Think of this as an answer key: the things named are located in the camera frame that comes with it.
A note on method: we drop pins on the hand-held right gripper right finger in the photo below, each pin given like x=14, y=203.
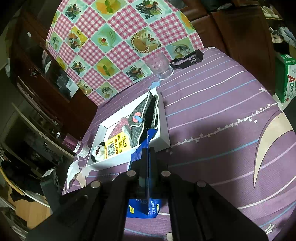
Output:
x=153, y=166

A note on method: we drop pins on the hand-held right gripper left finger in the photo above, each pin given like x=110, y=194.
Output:
x=143, y=166

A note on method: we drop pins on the white cardboard box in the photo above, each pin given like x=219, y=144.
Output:
x=161, y=139

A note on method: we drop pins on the grey plaid cloth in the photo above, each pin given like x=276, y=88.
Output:
x=138, y=134

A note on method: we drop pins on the yellow sponge packet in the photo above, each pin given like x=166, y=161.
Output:
x=118, y=144

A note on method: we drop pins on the blue foil packet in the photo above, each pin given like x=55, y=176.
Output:
x=138, y=209

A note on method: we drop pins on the pink glitter scouring cloth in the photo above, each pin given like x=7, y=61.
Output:
x=118, y=128

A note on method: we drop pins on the black and white plush toy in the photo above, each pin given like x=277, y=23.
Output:
x=98, y=154

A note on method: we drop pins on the purple pump bottle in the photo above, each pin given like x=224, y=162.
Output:
x=71, y=142

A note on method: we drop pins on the purple striped tablecloth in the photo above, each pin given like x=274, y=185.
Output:
x=219, y=115

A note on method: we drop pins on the clear glass cup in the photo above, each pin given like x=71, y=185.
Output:
x=159, y=67

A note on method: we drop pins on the black clip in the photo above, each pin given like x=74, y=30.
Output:
x=194, y=58

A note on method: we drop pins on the pink checkered printed cloth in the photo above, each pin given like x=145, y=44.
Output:
x=104, y=46

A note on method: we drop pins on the dark wooden cabinet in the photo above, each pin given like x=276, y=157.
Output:
x=30, y=76

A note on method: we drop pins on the green and white carton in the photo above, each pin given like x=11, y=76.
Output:
x=286, y=76

